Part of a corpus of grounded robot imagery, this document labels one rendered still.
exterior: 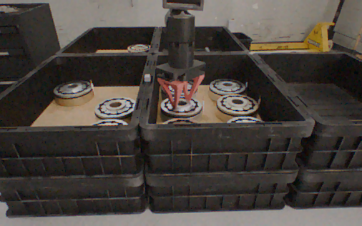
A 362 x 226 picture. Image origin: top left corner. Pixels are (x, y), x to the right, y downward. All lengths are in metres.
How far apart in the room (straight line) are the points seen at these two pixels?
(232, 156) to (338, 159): 0.20
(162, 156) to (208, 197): 0.14
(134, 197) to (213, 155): 0.18
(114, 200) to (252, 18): 3.90
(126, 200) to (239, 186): 0.23
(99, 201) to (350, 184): 0.52
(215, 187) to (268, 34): 3.99
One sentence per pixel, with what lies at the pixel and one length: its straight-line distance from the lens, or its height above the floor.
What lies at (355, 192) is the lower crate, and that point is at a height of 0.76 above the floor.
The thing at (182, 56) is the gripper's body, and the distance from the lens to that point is 0.52.
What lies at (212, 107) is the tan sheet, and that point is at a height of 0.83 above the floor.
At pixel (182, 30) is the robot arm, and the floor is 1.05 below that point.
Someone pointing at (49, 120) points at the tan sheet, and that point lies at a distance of 0.68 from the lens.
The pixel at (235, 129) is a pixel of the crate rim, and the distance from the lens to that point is 0.40.
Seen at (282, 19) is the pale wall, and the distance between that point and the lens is 4.44.
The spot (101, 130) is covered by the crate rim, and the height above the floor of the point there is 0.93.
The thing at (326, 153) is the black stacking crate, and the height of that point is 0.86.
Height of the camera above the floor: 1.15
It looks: 31 degrees down
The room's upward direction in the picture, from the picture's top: straight up
